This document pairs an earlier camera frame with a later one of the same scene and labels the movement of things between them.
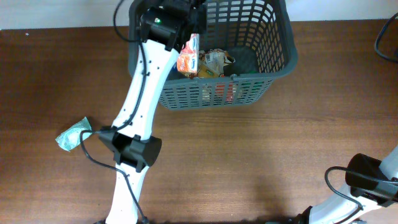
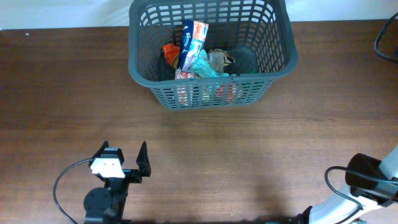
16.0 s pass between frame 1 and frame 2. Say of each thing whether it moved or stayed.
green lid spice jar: moved
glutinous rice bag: stayed
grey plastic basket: stayed
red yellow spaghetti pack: moved
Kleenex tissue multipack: moved
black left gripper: moved
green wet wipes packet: moved
